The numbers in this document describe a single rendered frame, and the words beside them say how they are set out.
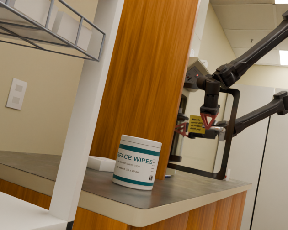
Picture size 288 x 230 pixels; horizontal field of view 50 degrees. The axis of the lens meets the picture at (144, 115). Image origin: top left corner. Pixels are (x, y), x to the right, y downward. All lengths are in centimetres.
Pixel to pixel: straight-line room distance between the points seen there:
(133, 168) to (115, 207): 23
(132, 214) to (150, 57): 89
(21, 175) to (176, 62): 81
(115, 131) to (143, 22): 54
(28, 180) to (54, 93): 65
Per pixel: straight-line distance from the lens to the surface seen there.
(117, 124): 142
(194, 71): 151
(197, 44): 177
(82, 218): 75
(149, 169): 92
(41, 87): 138
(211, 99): 126
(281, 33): 139
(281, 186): 441
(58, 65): 144
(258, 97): 454
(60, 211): 57
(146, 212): 69
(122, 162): 92
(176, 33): 143
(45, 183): 82
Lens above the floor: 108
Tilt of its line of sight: 5 degrees up
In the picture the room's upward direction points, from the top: 12 degrees clockwise
